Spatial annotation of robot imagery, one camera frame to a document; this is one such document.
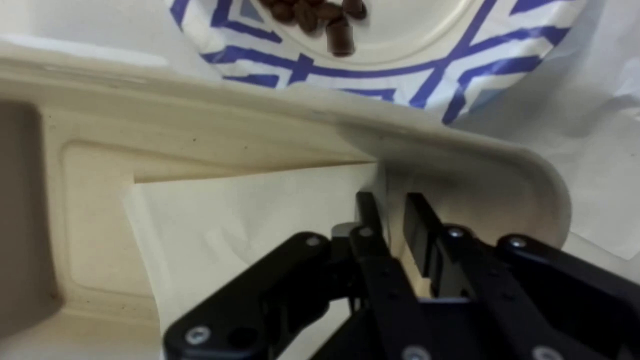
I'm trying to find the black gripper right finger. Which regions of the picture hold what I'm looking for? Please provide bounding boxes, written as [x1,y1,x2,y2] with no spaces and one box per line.
[401,191,640,360]

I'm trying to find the beige foam clamshell container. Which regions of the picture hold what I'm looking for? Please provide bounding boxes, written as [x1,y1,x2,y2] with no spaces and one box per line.
[0,42,573,360]

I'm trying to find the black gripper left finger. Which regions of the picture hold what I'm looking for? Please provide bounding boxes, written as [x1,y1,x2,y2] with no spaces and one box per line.
[161,190,428,360]

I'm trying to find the brown coffee beans pile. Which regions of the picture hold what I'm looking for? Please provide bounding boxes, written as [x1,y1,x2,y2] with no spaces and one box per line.
[257,0,370,59]

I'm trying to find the blue patterned paper plate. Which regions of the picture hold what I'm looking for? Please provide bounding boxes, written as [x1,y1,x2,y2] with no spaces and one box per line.
[166,0,590,127]

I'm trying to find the white tissue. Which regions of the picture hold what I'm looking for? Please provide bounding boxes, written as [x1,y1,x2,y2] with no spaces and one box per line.
[122,159,428,338]

